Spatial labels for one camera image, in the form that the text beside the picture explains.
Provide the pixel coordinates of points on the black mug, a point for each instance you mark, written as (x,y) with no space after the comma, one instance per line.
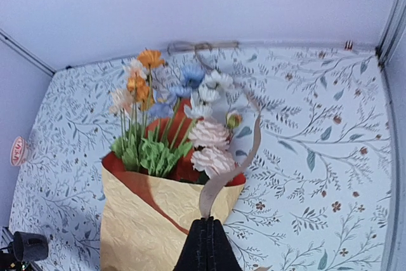
(29,247)

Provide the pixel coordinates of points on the blue fake flower stem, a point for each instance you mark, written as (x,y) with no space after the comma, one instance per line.
(166,110)

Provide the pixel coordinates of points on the pink rose fake stem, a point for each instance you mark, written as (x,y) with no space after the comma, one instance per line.
(211,141)

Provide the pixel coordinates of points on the orange wrapping paper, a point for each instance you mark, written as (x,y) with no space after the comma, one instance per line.
(177,163)

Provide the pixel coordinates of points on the tan raffia ribbon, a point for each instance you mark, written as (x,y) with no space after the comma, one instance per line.
(216,85)

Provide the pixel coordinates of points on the green leafy fake stem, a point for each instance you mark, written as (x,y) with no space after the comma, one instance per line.
(155,157)

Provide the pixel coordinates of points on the cream rose fake stem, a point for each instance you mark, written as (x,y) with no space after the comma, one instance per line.
(124,102)

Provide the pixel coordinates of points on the metal frame post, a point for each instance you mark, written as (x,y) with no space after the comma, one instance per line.
(392,33)
(26,54)

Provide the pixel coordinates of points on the right metal frame post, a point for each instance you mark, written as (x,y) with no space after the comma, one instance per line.
(392,33)

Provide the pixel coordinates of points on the floral patterned tablecloth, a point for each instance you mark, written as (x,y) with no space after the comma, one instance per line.
(315,197)

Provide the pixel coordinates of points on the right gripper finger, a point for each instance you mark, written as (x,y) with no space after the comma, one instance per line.
(207,248)

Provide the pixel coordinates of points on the yellow wrapping paper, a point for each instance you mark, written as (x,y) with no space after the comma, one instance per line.
(151,223)

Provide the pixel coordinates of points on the left metal frame post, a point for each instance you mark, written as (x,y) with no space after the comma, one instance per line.
(26,54)

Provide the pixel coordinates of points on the red white patterned bowl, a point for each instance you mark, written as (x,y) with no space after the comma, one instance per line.
(19,152)

